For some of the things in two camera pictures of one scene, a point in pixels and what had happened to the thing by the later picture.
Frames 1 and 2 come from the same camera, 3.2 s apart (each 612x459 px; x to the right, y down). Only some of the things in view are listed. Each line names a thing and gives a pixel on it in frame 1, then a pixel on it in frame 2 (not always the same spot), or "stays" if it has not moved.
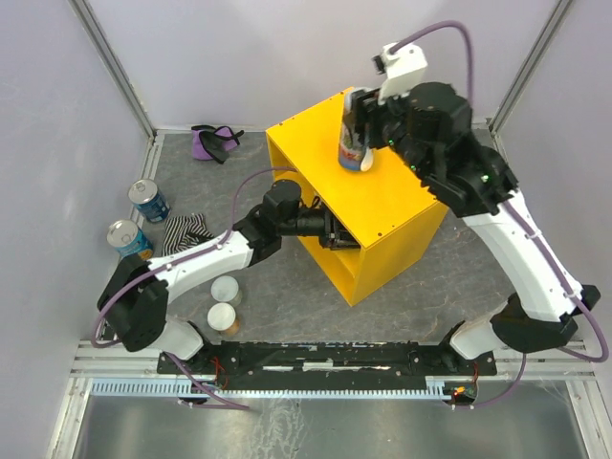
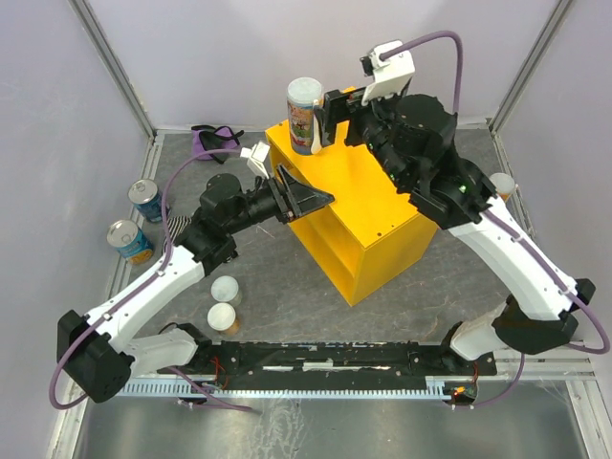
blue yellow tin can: [128, 239] stays
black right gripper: [365, 113] → [336, 114]
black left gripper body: [330, 231] → [281, 197]
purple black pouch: [213, 143] stays
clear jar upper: [225, 288] stays
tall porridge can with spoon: [353, 153] → [304, 134]
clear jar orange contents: [222, 318] stays
